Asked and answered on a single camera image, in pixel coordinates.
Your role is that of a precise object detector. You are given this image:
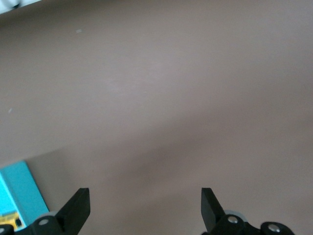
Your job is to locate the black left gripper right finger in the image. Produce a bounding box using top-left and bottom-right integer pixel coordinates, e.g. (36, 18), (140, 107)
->
(201, 187), (227, 234)

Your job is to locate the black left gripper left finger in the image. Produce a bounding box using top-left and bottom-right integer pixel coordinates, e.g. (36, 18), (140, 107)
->
(56, 188), (91, 235)

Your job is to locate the yellow toy beetle car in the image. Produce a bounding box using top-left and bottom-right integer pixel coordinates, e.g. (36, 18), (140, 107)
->
(0, 211), (24, 231)

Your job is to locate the teal plastic bin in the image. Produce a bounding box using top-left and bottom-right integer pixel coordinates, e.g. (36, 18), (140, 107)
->
(0, 160), (51, 231)

